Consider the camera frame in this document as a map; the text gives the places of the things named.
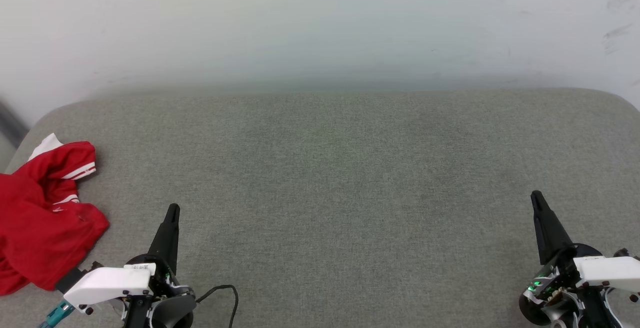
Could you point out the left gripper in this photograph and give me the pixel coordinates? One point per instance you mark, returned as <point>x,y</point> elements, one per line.
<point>165,305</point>

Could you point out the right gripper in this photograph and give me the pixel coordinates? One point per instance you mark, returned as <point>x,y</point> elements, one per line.
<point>555,298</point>

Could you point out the red basketball jersey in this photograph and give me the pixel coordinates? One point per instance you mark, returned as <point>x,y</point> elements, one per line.
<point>35,228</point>

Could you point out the grey fabric sofa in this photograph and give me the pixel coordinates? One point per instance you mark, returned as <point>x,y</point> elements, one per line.
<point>340,193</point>

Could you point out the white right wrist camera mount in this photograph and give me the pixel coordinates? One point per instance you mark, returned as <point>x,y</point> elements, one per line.
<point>610,270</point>

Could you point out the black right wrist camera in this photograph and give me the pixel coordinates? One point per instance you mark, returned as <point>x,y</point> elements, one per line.
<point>622,253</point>

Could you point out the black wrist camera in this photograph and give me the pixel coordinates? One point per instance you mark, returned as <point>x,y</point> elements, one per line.
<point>622,253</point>
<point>75,277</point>

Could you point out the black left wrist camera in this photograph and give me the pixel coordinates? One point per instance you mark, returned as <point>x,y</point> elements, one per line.
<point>75,277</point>

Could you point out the dark grey wall strip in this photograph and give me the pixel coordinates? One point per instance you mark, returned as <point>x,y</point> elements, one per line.
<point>10,121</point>

